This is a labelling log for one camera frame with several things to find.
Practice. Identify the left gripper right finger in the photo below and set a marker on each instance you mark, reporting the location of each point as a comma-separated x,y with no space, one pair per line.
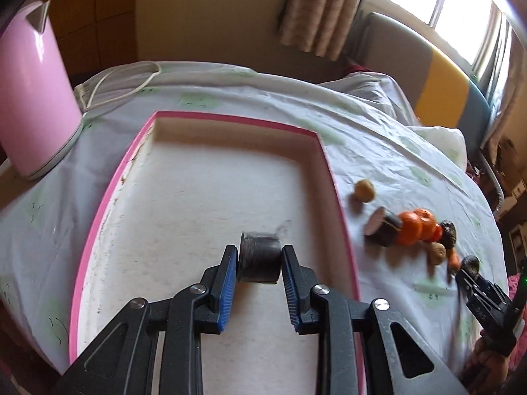
362,347

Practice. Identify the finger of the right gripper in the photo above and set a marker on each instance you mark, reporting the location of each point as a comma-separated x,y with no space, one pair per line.
468,277

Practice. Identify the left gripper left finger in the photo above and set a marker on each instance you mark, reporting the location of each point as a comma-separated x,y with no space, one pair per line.
120,359

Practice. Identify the small orange carrot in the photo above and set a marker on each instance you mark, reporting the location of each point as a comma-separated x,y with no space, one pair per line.
454,263

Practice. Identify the small brown kiwi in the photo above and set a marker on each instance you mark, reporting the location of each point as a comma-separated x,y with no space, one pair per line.
437,253

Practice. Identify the orange mandarin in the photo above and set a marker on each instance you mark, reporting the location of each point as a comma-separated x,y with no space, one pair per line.
428,223
411,229

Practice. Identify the large brown kiwi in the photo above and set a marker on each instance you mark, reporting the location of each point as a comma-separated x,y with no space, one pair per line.
364,191

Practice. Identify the dark cut eggplant piece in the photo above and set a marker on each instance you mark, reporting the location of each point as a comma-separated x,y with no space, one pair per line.
259,258

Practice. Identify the dark wrinkled passion fruit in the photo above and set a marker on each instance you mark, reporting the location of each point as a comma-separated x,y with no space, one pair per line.
449,234

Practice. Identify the red tomato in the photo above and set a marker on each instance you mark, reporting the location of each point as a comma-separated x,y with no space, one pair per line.
437,234

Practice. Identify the person's right hand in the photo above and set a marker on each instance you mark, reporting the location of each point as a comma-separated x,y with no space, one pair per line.
490,366

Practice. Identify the white cloud-print tablecloth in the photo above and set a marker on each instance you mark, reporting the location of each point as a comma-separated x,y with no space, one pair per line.
364,121

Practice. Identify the white cloud-print pillow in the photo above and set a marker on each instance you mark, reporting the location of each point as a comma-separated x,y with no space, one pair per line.
448,140

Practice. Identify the grey yellow blue headboard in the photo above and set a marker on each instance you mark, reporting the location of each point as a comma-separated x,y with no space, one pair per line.
440,93

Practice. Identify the pink rimmed white tray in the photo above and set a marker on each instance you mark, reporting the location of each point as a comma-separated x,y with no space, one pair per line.
189,184

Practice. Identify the right side sheer curtain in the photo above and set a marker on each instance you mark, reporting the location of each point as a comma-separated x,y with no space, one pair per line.
505,88

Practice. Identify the pink electric kettle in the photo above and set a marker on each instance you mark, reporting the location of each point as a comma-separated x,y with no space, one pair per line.
40,117

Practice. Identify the beige patterned curtain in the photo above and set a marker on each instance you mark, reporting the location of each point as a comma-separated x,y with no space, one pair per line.
318,27

